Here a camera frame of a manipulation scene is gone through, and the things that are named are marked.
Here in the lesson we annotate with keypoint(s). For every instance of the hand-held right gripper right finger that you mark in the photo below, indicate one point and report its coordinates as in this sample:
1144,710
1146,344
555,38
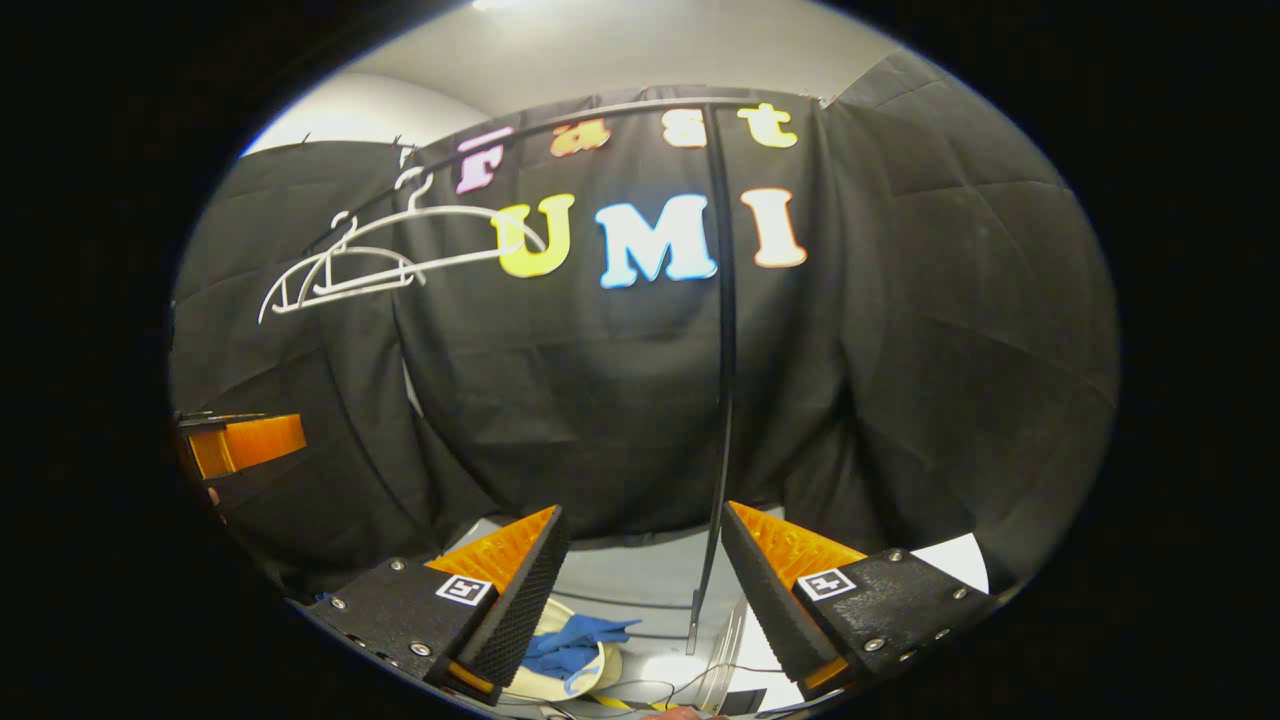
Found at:
765,605

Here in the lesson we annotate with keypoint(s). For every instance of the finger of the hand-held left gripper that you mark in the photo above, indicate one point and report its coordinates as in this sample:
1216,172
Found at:
250,443

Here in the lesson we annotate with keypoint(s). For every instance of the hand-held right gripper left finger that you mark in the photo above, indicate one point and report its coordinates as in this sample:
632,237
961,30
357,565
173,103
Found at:
525,605

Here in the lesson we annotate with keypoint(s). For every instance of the cream laundry hamper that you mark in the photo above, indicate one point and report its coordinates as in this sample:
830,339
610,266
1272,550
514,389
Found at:
612,668

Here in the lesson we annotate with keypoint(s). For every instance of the white plastic hanger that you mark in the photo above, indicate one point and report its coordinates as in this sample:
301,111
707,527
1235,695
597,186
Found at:
450,210
380,252

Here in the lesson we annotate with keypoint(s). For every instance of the black clothes rack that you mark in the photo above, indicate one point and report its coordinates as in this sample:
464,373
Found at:
727,350

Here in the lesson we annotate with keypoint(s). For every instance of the white box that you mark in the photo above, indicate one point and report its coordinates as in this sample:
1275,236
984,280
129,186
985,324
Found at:
955,565

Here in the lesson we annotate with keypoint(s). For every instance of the black backdrop cloth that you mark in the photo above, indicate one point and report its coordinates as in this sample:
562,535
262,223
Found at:
950,300

